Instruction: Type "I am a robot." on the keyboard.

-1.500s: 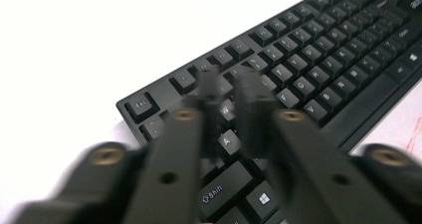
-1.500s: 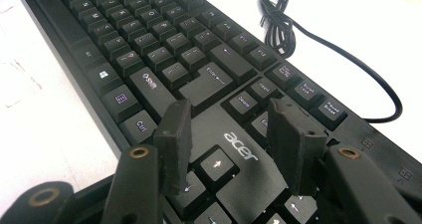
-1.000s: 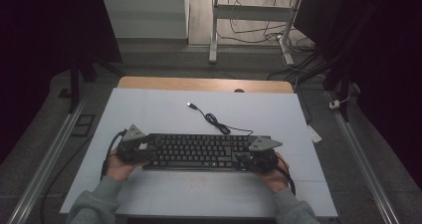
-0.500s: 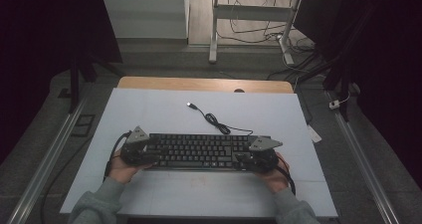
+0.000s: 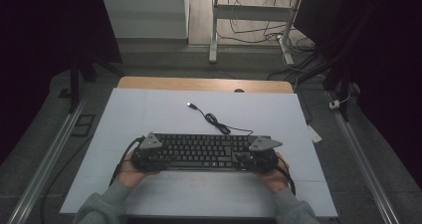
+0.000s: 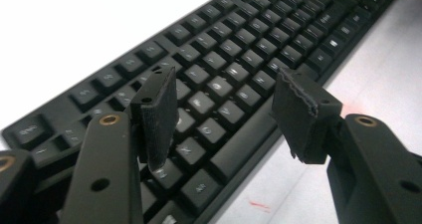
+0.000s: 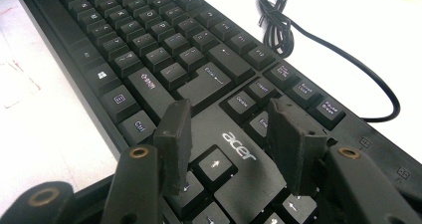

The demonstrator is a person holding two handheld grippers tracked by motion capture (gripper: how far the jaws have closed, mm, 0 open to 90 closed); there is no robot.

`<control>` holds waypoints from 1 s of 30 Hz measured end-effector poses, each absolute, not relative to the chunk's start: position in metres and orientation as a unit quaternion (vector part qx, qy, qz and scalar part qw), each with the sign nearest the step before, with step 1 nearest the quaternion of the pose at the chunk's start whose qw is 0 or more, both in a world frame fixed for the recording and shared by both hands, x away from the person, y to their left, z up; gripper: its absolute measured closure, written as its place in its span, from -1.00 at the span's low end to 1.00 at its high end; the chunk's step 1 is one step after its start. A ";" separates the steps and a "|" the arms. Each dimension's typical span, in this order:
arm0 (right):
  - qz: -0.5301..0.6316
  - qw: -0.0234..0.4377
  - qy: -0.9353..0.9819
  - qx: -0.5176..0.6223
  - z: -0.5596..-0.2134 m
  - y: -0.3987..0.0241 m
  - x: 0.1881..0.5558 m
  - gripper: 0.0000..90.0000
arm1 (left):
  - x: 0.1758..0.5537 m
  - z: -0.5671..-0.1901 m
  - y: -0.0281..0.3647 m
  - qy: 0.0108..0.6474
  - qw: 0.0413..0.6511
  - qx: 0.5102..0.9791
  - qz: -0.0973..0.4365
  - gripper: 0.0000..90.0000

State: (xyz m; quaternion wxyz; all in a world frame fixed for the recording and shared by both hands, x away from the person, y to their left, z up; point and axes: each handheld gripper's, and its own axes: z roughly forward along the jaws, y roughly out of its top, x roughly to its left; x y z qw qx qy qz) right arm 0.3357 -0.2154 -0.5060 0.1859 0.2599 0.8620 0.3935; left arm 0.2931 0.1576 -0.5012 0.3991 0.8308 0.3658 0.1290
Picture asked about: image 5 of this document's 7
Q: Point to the black metal stand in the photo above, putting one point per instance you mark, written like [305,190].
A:
[74,84]
[343,84]

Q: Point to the aluminium rail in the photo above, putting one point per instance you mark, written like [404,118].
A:
[49,161]
[361,161]

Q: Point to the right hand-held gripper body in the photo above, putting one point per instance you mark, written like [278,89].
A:
[263,159]

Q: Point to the white table mat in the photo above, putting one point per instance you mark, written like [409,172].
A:
[159,114]

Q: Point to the white desk frame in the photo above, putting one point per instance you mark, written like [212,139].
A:
[247,12]

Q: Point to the white paper tag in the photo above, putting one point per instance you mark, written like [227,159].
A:
[314,134]

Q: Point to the grey cabinet panel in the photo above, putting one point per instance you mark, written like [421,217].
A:
[146,15]

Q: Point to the dark curtain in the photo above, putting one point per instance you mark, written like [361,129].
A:
[43,41]
[388,68]

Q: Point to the black keyboard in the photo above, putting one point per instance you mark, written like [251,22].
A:
[205,151]

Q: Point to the person's right hand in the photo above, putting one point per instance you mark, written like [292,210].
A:
[273,180]

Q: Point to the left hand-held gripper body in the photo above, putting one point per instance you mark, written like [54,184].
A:
[146,157]

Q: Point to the small white adapter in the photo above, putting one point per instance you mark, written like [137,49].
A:
[334,104]

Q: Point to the person's left hand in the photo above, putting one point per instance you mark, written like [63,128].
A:
[131,176]

